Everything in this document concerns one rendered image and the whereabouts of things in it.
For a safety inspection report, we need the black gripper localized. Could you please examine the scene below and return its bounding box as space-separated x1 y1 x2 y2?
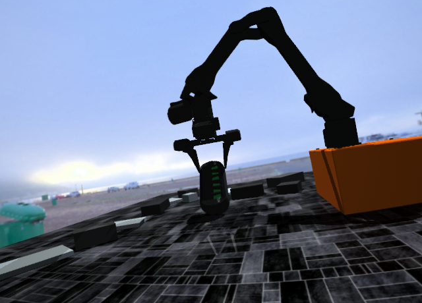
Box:
173 114 241 173

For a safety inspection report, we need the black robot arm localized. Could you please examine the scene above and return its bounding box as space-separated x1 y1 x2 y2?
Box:
167 7 362 148

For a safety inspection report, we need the dark grey controller unit with green switches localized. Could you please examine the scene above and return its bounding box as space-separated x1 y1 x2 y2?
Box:
200 161 230 216

